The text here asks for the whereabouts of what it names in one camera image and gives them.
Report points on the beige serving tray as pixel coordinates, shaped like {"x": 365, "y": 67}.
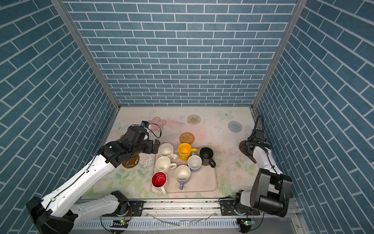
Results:
{"x": 202, "y": 181}

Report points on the yellow mug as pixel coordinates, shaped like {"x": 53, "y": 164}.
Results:
{"x": 185, "y": 151}

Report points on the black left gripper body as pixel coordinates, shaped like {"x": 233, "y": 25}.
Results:
{"x": 146, "y": 146}

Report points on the light blue mug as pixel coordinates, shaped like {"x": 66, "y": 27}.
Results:
{"x": 194, "y": 163}

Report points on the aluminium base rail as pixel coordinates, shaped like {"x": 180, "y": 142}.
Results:
{"x": 169, "y": 208}

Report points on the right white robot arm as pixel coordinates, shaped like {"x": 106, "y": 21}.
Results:
{"x": 271, "y": 190}

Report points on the dark brown glossy round coaster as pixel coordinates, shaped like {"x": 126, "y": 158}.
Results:
{"x": 132, "y": 162}

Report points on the white mug middle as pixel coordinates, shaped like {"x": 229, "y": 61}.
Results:
{"x": 164, "y": 164}

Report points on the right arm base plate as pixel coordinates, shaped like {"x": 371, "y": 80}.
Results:
{"x": 228, "y": 208}

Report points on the black mug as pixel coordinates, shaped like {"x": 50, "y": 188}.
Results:
{"x": 206, "y": 155}

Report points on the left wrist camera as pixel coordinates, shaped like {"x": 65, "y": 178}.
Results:
{"x": 145, "y": 124}

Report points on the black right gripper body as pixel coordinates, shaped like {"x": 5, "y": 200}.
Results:
{"x": 245, "y": 147}

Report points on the light blue woven coaster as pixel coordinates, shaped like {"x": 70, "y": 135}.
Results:
{"x": 235, "y": 126}

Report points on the pink flower coaster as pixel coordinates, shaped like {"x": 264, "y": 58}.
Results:
{"x": 157, "y": 124}

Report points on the white mug top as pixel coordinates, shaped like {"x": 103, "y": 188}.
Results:
{"x": 167, "y": 150}

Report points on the purple handle white mug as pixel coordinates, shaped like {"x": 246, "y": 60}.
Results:
{"x": 182, "y": 174}

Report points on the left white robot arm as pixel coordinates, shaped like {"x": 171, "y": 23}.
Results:
{"x": 58, "y": 212}

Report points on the red inside white mug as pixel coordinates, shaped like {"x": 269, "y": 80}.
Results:
{"x": 160, "y": 182}

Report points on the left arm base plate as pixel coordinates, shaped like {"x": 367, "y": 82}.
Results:
{"x": 131, "y": 208}

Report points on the brown wooden round coaster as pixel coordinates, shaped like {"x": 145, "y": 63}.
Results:
{"x": 242, "y": 143}

